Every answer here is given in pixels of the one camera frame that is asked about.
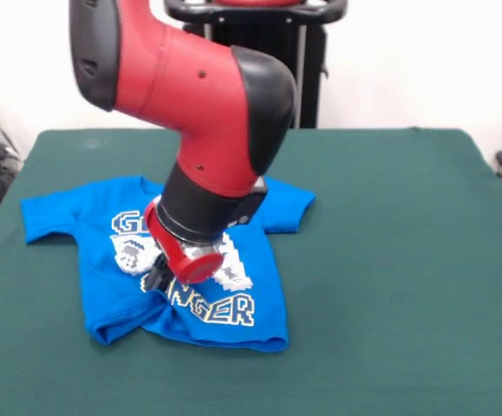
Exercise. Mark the blue printed t-shirt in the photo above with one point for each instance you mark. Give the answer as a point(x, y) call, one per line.
point(103, 268)

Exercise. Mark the dark green tablecloth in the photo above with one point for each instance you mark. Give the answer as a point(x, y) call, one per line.
point(406, 303)

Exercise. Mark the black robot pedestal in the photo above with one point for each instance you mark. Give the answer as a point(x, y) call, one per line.
point(294, 52)

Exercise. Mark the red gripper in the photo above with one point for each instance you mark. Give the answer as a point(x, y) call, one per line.
point(179, 255)

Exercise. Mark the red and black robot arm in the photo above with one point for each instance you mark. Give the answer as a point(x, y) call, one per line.
point(190, 108)

